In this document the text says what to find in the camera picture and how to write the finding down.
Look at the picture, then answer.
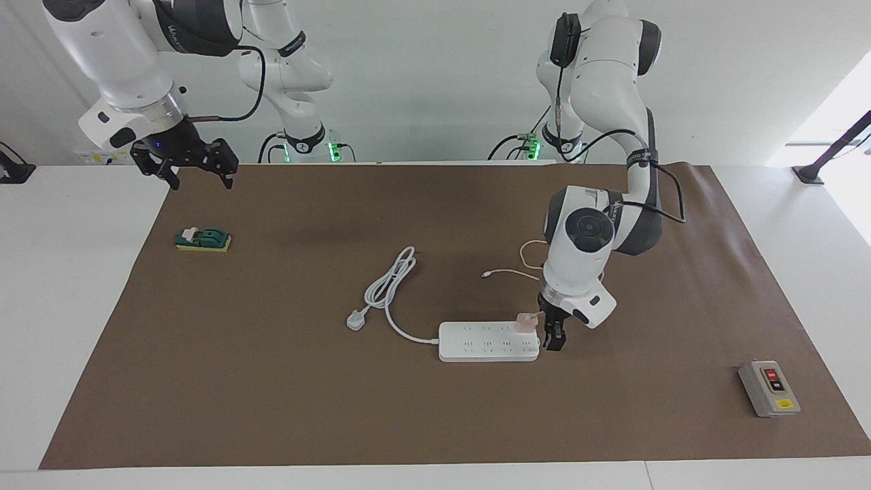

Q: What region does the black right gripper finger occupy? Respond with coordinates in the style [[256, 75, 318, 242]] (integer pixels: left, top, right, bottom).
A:
[[131, 144, 181, 192], [197, 138, 240, 191]]

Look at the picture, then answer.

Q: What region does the pink charging cable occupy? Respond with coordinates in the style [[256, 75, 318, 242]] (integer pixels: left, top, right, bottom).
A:
[[481, 240, 548, 321]]

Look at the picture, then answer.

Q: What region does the white power strip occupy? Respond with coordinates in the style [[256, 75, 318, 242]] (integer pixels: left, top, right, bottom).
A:
[[438, 321, 542, 363]]

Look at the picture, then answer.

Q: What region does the brown table mat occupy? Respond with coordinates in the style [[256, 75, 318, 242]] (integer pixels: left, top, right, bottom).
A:
[[39, 163, 871, 470]]

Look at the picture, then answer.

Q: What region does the black desk clamp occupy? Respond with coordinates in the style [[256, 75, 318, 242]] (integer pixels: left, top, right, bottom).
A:
[[0, 142, 36, 184]]

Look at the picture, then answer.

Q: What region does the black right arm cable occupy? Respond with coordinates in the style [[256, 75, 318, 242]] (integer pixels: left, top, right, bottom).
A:
[[185, 44, 265, 125]]

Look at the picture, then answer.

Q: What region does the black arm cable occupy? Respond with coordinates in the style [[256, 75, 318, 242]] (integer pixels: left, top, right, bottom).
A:
[[185, 44, 265, 125], [551, 14, 687, 225]]

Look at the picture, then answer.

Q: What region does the black base cable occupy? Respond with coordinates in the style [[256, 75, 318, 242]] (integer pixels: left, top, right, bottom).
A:
[[487, 104, 550, 163], [257, 132, 290, 164]]

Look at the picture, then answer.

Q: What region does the white wall socket box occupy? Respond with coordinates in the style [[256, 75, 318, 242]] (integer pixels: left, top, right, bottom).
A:
[[73, 146, 131, 166]]

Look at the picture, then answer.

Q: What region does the green knife switch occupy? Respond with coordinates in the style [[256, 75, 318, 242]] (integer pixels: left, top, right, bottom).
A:
[[174, 227, 233, 253]]

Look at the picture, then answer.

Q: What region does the white power strip cord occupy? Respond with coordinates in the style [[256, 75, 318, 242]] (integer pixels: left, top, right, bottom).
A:
[[346, 246, 442, 344]]

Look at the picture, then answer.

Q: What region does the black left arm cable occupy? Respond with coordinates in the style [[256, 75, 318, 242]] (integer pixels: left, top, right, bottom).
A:
[[551, 14, 687, 225]]

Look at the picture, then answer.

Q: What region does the grey push-button switch box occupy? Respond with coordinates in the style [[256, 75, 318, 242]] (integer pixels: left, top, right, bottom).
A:
[[738, 360, 802, 418]]

